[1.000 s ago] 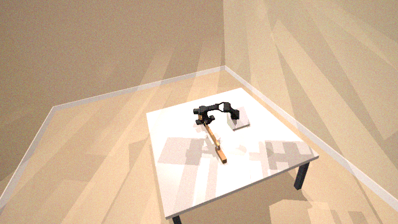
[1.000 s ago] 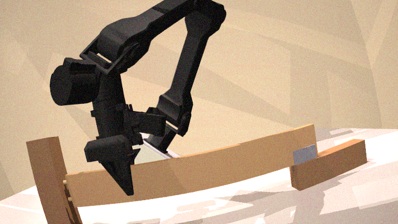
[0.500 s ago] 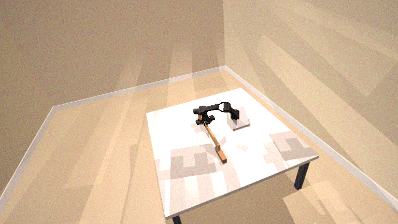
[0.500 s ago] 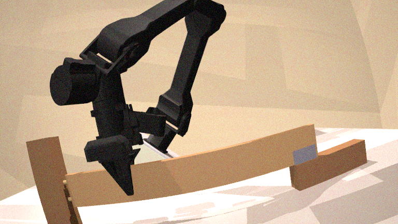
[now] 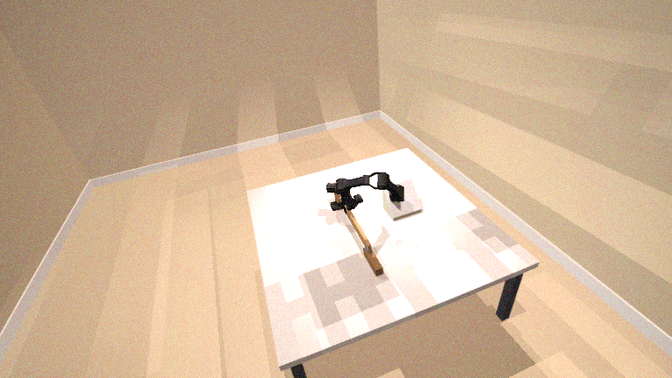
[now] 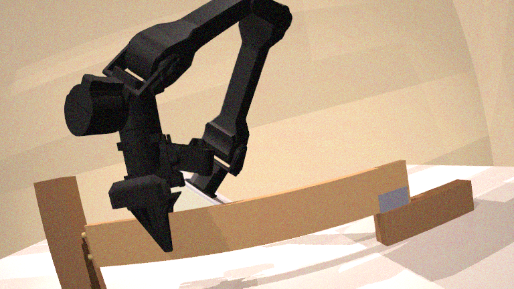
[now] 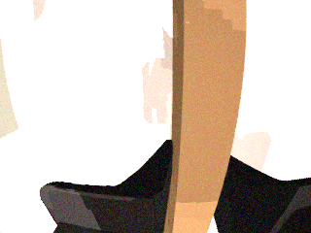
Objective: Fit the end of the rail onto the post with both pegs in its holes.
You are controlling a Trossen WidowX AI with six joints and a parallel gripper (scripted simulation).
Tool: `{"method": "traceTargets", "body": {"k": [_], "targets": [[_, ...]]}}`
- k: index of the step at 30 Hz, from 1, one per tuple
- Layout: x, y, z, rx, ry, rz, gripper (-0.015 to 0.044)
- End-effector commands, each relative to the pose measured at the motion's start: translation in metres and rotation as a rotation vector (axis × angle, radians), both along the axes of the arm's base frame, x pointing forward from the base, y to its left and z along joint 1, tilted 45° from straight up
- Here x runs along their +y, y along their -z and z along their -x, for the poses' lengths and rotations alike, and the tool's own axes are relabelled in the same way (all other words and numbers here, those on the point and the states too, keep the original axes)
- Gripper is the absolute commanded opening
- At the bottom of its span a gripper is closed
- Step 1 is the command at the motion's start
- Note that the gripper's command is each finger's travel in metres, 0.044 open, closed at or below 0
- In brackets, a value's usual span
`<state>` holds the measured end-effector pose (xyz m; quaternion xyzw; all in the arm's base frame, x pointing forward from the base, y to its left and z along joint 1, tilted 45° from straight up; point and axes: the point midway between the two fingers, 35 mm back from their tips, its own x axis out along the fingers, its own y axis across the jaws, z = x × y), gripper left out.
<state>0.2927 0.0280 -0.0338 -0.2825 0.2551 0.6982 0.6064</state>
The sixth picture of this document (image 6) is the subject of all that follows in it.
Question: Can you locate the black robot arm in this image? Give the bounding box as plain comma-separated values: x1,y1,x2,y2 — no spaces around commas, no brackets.
64,0,292,198

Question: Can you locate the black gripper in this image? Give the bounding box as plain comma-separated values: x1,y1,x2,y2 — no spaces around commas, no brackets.
108,125,186,252

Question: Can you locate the long brown wooden rail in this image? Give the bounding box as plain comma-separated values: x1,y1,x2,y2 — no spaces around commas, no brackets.
84,160,411,268

